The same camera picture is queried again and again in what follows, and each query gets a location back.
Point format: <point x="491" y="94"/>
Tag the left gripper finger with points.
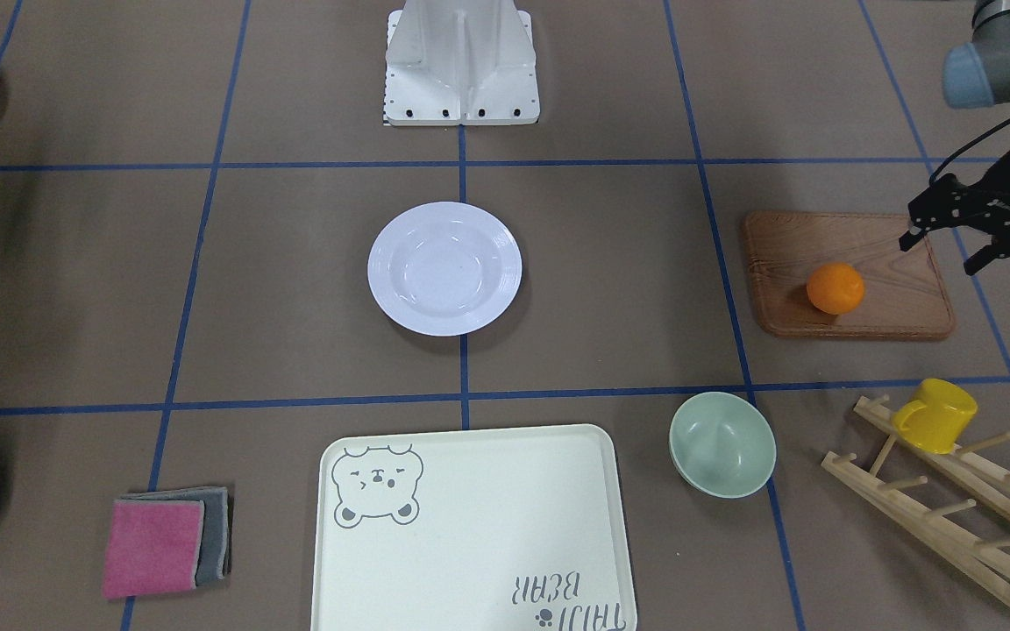
<point x="998" y="249"/>
<point x="912" y="237"/>

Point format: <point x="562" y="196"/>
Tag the orange fruit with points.
<point x="835" y="288"/>

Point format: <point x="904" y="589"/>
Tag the cream bear tray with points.
<point x="491" y="529"/>

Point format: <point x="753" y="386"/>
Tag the wooden cutting board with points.
<point x="905" y="298"/>

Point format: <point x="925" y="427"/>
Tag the yellow mug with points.
<point x="935" y="416"/>

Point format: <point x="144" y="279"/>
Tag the mint green bowl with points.
<point x="721" y="445"/>

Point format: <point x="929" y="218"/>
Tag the wooden mug rack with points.
<point x="971" y="534"/>

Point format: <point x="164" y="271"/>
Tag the white round plate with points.
<point x="444" y="269"/>

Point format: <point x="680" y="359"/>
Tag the grey cloth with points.
<point x="214" y="548"/>

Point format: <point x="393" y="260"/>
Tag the pink cloth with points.
<point x="153" y="547"/>

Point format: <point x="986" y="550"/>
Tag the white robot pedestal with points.
<point x="460" y="63"/>

